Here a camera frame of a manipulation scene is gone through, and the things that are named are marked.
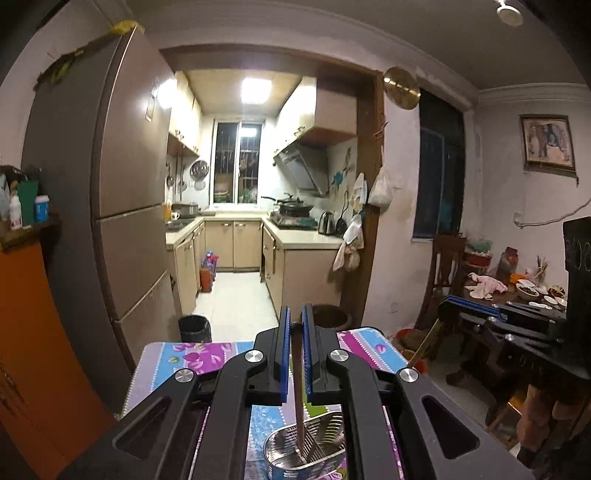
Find beige kitchen base cabinets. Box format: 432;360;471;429
165;217;345;315

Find brown wooden chopstick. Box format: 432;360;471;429
291;322;306;457

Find white yellow hanging mitt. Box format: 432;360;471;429
351;173;369;214

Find black trash bin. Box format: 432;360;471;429
178;315;212;343

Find green leafy bundle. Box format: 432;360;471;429
33;48;88;88

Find white hanging towel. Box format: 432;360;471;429
342;213;365;245

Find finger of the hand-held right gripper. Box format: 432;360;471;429
480;319;566;355
438;295;566;324

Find green container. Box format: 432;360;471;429
17;180;40;224

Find orange wooden cabinet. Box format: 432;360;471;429
0;222;118;480

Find brown round barrel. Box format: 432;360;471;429
300;305;354;333

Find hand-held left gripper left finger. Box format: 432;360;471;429
58;305;293;480

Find blue metal utensil holder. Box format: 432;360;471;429
263;408;347;480

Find white wall cable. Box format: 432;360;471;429
513;178;591;229

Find barred kitchen window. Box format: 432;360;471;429
213;121;264;204

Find round ceiling lamp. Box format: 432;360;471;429
495;0;525;26

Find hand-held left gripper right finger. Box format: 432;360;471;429
301;303;536;480

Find gas stove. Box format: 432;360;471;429
269;211;319;230

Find grey refrigerator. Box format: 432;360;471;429
21;25;178;411

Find glass jar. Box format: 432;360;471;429
498;247;519;282

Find dark curtained window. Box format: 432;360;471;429
412;90;467;241

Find black wok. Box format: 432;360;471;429
261;194;314;215

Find pink cloth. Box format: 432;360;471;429
464;272;509;300

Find dark wooden chair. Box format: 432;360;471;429
418;234;467;330

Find framed wall picture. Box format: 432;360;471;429
518;114;577;172

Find floral striped tablecloth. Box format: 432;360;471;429
121;327;409;480

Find white hanging plastic bag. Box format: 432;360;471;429
368;165;397;208

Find beige wall cabinet above sink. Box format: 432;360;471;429
166;71;203;155

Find beige wall cabinet above hood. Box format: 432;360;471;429
274;76;358;147

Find person's right hand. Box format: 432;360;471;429
519;381;585;457

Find square ceiling light panel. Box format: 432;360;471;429
240;78;273;106

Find dark wooden side table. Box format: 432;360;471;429
436;279;568;416

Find yellow plastic bag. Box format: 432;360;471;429
107;20;145;37

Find beige hanging cloth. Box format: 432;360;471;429
332;240;362;273

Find gold round wall clock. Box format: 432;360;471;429
383;66;421;110

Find steel range hood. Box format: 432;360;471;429
273;141;329;198

